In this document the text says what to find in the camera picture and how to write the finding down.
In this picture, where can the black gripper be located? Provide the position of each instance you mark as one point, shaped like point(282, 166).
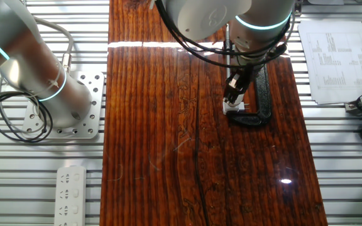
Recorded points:
point(245, 71)

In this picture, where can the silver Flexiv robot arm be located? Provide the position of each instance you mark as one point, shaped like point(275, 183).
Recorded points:
point(262, 12)

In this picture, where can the white bulb socket adapter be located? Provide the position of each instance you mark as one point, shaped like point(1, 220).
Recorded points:
point(229, 110)

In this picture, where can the brown wooden board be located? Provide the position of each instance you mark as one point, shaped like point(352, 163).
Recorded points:
point(156, 125)

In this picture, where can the printed white paper sheets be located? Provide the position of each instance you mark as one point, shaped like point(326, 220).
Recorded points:
point(341, 72)

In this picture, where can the white power strip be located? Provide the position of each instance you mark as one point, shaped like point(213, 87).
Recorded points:
point(71, 194)

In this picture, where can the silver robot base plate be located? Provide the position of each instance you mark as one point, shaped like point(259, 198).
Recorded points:
point(96, 103)

